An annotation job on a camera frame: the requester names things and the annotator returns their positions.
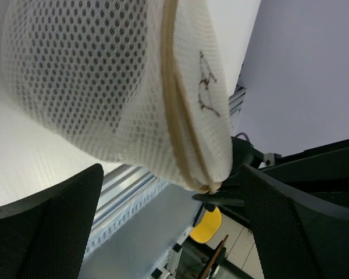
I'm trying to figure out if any slotted cable duct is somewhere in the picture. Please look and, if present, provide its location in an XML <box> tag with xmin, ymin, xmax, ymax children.
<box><xmin>83</xmin><ymin>178</ymin><xmax>175</xmax><ymax>259</ymax></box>

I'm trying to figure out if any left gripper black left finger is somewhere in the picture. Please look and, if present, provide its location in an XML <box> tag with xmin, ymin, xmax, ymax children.
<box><xmin>0</xmin><ymin>164</ymin><xmax>104</xmax><ymax>278</ymax></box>

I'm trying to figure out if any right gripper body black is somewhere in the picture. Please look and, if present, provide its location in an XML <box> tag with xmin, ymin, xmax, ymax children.
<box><xmin>220</xmin><ymin>137</ymin><xmax>349</xmax><ymax>203</ymax></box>

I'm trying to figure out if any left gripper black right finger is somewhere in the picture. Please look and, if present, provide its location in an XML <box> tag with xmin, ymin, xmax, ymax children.
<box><xmin>239</xmin><ymin>165</ymin><xmax>349</xmax><ymax>278</ymax></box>

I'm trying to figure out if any aluminium mounting rail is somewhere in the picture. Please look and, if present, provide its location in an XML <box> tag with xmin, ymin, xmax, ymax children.
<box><xmin>93</xmin><ymin>165</ymin><xmax>156</xmax><ymax>226</ymax></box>

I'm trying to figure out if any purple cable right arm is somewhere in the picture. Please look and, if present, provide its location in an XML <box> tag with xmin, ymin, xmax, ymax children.
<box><xmin>234</xmin><ymin>132</ymin><xmax>252</xmax><ymax>143</ymax></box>

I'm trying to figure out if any yellow chair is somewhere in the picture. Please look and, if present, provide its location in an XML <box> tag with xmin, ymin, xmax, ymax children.
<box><xmin>190</xmin><ymin>206</ymin><xmax>222</xmax><ymax>244</ymax></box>

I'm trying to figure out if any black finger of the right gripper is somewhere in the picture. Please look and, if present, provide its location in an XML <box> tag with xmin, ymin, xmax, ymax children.
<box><xmin>192</xmin><ymin>190</ymin><xmax>245</xmax><ymax>209</ymax></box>

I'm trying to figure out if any aluminium side rail right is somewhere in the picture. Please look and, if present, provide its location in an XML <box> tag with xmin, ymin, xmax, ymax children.
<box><xmin>229</xmin><ymin>85</ymin><xmax>247</xmax><ymax>136</ymax></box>

